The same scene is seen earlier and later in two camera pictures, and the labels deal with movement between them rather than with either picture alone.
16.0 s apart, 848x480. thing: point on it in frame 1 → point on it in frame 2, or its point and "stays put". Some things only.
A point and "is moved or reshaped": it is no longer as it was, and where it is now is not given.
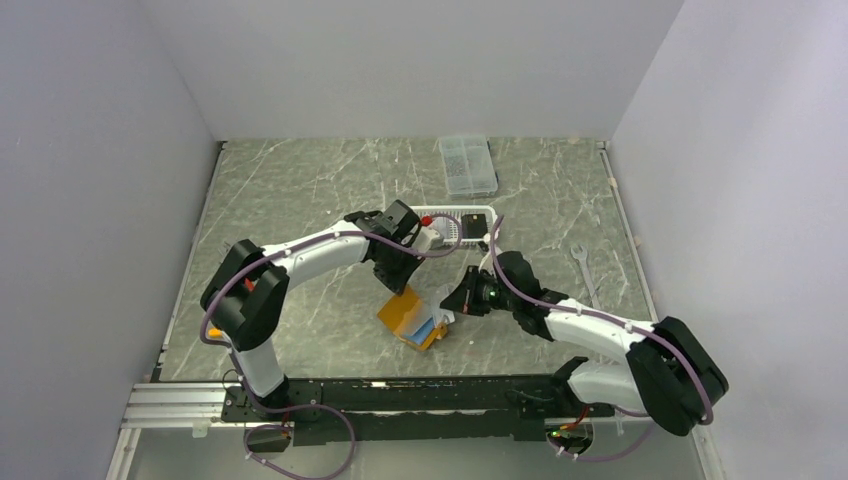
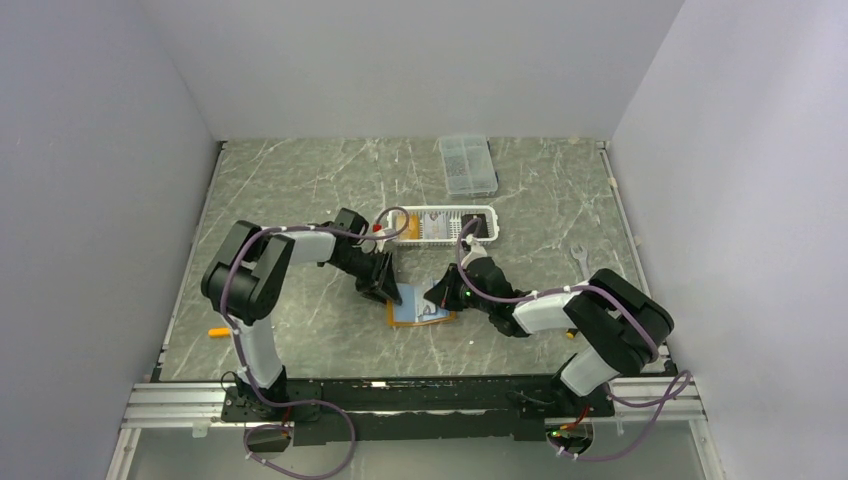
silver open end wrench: x=580 y=255 stays put
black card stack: x=473 y=226 stays put
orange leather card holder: x=405 y=314 is moved or reshaped
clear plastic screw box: x=469 y=166 stays put
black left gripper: x=398 y=282 → x=379 y=290
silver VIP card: x=438 y=314 → x=435 y=229
